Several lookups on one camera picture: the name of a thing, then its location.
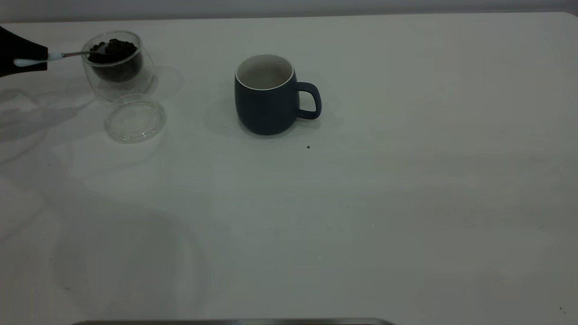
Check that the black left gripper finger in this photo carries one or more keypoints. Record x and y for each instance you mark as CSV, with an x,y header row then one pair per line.
x,y
22,71
22,47

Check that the coffee beans pile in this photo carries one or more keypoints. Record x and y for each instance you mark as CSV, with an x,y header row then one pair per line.
x,y
119,67

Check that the double-walled glass cup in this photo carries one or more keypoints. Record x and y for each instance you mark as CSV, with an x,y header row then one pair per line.
x,y
101,85

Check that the clear glass lid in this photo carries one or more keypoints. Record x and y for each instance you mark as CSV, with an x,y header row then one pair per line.
x,y
135,119

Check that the dark grey ceramic mug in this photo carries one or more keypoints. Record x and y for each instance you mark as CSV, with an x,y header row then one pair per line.
x,y
266,108

